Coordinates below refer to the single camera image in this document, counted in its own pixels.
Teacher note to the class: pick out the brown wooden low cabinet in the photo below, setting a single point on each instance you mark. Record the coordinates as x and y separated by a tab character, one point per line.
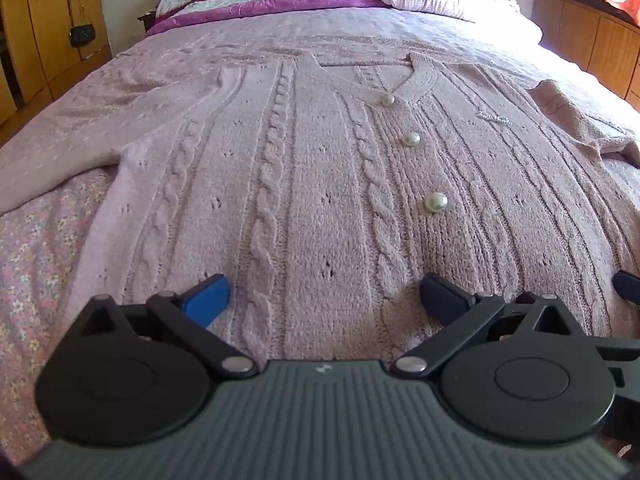
597	42

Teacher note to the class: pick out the pink floral bed sheet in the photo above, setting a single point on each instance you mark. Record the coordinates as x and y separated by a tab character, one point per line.
42	241

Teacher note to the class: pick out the dark wooden nightstand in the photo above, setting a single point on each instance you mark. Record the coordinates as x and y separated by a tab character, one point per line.
147	20

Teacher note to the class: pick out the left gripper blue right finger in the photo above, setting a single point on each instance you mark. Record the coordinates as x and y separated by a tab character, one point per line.
465	320

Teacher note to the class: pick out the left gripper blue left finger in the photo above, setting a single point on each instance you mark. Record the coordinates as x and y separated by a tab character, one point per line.
187	317

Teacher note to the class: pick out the pink cable-knit cardigan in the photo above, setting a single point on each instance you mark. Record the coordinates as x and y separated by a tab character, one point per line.
325	189

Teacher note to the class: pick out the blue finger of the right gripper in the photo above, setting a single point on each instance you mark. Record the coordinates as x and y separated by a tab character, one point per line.
627	286

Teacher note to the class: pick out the yellow wooden wardrobe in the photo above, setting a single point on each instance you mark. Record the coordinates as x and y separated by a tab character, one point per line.
38	64

